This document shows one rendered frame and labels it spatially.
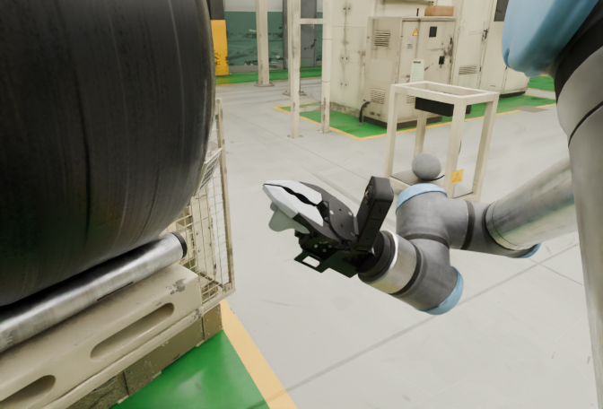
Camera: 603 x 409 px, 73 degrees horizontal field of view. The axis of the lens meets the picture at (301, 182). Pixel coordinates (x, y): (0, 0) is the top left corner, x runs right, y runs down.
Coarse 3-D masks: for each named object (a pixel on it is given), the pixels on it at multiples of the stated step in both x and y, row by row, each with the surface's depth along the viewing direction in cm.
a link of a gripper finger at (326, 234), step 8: (296, 216) 52; (304, 216) 52; (304, 224) 53; (312, 224) 52; (312, 232) 52; (320, 232) 52; (328, 232) 53; (320, 240) 53; (328, 240) 53; (336, 240) 53
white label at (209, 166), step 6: (216, 156) 49; (210, 162) 48; (216, 162) 51; (204, 168) 47; (210, 168) 50; (204, 174) 49; (210, 174) 52; (198, 180) 49; (204, 180) 50; (210, 180) 54; (198, 186) 49; (204, 186) 52; (198, 192) 51
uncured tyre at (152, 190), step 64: (0, 0) 26; (64, 0) 29; (128, 0) 33; (192, 0) 38; (0, 64) 27; (64, 64) 30; (128, 64) 34; (192, 64) 39; (0, 128) 28; (64, 128) 31; (128, 128) 35; (192, 128) 41; (0, 192) 30; (64, 192) 34; (128, 192) 39; (192, 192) 49; (0, 256) 33; (64, 256) 39
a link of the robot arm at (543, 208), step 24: (552, 168) 49; (528, 192) 53; (552, 192) 47; (480, 216) 69; (504, 216) 60; (528, 216) 54; (552, 216) 49; (480, 240) 69; (504, 240) 64; (528, 240) 59
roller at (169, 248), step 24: (168, 240) 59; (120, 264) 53; (144, 264) 55; (168, 264) 58; (48, 288) 48; (72, 288) 49; (96, 288) 50; (120, 288) 53; (0, 312) 44; (24, 312) 45; (48, 312) 46; (72, 312) 49; (0, 336) 43; (24, 336) 45
